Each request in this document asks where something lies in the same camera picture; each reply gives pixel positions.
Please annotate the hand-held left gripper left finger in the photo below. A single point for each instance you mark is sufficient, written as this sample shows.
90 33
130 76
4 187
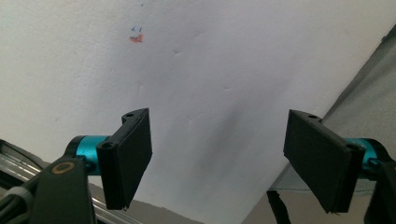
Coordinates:
129 155

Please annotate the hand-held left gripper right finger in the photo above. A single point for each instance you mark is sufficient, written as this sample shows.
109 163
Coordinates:
320 158

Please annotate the silver metal rail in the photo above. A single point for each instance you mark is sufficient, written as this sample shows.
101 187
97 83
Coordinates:
15 166

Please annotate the grey cloth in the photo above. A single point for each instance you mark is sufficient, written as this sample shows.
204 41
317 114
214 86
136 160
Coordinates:
372 93

